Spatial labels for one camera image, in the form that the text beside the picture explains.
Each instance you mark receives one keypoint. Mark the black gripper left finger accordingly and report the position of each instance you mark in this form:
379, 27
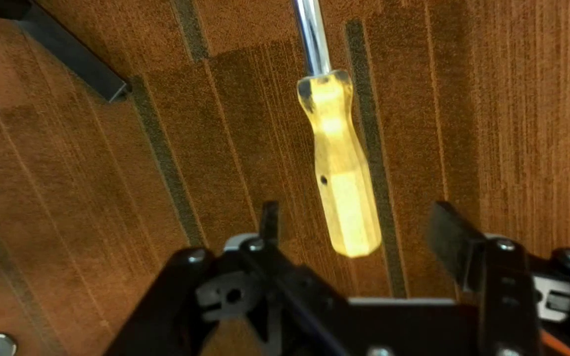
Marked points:
270, 221

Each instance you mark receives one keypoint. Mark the foosball table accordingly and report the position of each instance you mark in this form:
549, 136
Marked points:
42, 25

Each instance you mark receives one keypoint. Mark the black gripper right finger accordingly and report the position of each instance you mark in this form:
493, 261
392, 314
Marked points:
458, 243

